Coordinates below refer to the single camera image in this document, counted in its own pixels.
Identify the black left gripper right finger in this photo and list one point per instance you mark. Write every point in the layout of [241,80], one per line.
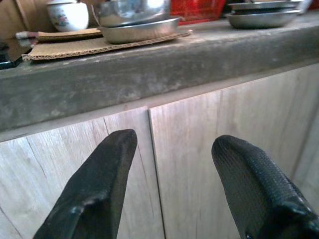
[254,194]

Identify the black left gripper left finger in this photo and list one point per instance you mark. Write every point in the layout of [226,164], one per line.
[99,186]

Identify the round deep steel bowl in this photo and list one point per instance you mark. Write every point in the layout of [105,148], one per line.
[134,10]

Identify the corrugated cardboard sheet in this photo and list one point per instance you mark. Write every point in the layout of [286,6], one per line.
[74,48]

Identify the thin brown board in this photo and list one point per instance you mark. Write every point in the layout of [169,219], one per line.
[69,35]

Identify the shallow steel dish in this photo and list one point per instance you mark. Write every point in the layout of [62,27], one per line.
[139,33]

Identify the white flowered ceramic bowl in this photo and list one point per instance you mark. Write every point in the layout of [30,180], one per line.
[69,17]

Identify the red plastic crate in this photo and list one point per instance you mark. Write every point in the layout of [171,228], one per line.
[197,10]

